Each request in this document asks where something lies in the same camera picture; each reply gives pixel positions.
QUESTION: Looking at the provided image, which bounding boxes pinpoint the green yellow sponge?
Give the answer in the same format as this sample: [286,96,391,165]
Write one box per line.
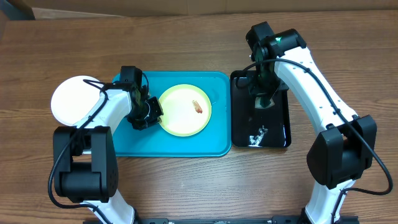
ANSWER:
[254,96,275,110]

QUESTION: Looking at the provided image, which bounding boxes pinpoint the yellow plate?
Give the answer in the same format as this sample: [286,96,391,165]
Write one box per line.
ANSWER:
[159,84,212,137]

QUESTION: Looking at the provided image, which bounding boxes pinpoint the white plate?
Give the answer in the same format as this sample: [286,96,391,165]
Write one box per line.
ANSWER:
[50,75,103,126]

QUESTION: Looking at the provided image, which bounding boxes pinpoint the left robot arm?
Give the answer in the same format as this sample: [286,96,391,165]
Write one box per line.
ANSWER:
[47,66,163,223]

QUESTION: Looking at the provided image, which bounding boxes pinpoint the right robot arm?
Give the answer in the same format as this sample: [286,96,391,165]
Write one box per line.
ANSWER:
[242,22,377,223]

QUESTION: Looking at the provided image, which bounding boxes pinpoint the black water tray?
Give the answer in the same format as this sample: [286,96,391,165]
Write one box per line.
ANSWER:
[230,70,291,147]

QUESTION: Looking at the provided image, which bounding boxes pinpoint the teal plastic tray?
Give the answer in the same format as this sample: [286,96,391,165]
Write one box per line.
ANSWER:
[113,71,232,157]

